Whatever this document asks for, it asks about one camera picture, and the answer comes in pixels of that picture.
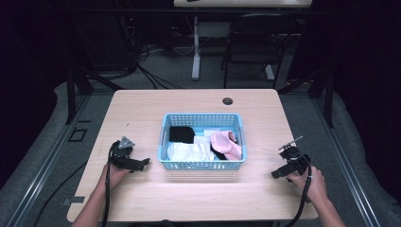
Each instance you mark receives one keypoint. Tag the person's right hand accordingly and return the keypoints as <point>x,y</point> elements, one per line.
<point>310,186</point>

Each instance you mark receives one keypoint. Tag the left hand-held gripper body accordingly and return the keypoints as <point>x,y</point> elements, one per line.
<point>121,151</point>

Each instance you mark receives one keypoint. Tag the black sock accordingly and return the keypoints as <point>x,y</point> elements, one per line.
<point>181,134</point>

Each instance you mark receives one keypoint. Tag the grey floor tape strip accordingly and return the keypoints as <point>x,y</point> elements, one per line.
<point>74,200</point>

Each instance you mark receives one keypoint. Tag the light blue plastic basket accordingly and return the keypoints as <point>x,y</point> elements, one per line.
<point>201,120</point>

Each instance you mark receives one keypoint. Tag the white sock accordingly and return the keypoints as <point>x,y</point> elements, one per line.
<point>189,152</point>

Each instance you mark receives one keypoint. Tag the white-legged desk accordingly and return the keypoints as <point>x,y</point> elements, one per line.
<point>196,47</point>

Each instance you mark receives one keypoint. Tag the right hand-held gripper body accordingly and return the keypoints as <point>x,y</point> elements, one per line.
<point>294,159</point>

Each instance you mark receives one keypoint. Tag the dark sock under pink sock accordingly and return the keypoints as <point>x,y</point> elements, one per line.
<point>219,156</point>

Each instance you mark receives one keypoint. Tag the person's left hand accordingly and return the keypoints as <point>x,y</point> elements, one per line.
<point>116,175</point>

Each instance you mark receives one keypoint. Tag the black metal stand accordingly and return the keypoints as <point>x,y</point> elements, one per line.
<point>72,94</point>
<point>328,94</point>

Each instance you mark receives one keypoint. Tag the black folding chair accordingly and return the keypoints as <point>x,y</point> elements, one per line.
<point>258,23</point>

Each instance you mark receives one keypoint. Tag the small white cloth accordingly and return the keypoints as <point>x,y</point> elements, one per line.
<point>210,132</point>

